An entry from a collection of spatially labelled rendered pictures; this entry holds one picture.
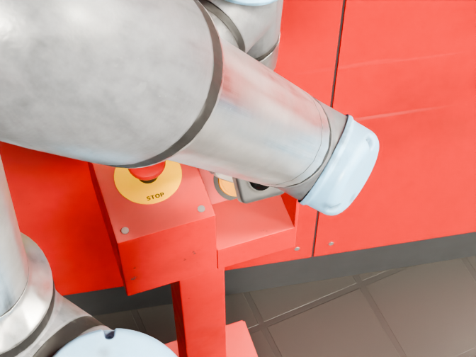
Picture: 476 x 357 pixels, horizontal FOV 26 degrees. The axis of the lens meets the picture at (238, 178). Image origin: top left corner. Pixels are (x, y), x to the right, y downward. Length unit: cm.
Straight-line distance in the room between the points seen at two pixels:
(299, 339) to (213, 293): 55
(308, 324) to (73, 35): 149
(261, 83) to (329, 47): 76
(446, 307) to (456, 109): 50
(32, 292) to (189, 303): 59
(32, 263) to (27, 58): 38
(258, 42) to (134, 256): 30
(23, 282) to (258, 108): 25
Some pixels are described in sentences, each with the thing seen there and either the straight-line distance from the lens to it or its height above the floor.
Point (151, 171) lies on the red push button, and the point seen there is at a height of 81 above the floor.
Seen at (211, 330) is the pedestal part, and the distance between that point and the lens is 143.
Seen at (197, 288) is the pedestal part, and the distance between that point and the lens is 131.
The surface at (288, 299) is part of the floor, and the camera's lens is 190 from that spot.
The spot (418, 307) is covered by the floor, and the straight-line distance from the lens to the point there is 191.
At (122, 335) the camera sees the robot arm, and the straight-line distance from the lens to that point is 76.
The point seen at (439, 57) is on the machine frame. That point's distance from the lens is 143.
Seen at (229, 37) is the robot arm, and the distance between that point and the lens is 84.
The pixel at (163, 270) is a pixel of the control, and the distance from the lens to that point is 113.
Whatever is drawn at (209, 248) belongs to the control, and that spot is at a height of 71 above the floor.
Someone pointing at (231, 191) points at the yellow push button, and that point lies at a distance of 115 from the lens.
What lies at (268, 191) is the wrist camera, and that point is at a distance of 99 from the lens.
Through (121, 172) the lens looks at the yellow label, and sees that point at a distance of 110.
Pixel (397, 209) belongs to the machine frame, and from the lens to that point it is 174.
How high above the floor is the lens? 169
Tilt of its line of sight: 57 degrees down
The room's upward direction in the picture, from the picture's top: straight up
